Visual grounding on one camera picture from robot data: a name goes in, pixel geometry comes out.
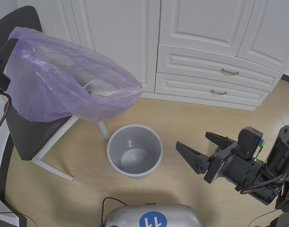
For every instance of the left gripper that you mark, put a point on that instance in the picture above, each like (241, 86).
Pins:
(0, 81)

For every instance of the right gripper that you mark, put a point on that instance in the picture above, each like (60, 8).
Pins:
(239, 171)

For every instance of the purple plastic bag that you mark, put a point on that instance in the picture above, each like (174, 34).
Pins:
(52, 91)

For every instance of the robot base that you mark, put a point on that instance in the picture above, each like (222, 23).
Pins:
(135, 216)

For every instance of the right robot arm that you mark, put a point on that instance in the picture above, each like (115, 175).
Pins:
(281, 150)

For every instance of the white trash bin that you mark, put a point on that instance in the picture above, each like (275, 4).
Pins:
(135, 150)

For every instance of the white chair grey cushions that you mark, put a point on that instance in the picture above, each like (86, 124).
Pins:
(28, 136)

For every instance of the white wardrobe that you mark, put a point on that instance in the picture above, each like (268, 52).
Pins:
(194, 20)

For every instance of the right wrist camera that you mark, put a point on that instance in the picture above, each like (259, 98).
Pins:
(249, 139)

